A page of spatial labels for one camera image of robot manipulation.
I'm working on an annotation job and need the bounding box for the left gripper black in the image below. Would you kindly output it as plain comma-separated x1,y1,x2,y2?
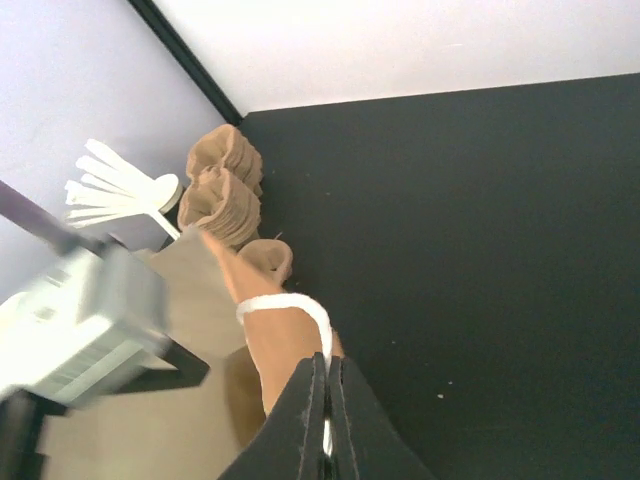
1,340,210,479

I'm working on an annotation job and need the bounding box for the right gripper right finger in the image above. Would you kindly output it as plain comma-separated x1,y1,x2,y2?
328,357,434,480

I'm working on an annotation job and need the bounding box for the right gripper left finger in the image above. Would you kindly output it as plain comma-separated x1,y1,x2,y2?
220,353,326,480

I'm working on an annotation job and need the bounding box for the small brown paper bag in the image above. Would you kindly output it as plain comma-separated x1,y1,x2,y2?
39,227,346,480

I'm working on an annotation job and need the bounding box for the cup holding straws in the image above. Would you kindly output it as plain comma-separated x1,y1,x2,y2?
151,173,184,214

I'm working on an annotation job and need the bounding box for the stack of pulp cup carriers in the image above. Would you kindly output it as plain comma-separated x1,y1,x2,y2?
177,124,263,249

